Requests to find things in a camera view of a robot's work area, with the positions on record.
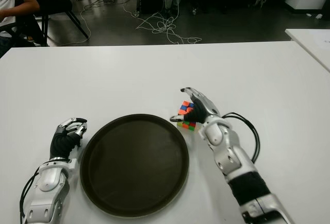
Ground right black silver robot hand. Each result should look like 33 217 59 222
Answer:
169 87 220 127

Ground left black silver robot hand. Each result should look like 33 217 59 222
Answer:
50 117 88 159

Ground multicoloured Rubik's cube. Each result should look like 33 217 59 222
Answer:
176 100 198 131

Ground dark brown round plate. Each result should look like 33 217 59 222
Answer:
79 113 190 216

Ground black office chair with armrest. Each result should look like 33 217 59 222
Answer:
0 15 50 47

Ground white side table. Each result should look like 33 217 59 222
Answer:
285 28 330 73

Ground seated person in white shirt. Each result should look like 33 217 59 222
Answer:
0 0 41 55

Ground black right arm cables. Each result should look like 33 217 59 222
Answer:
221 112 260 163

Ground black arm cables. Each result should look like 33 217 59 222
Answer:
221 112 260 163
20 172 39 224

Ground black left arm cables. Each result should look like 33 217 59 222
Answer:
20 172 39 224

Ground tangled white floor cable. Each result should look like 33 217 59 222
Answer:
123 2 203 45

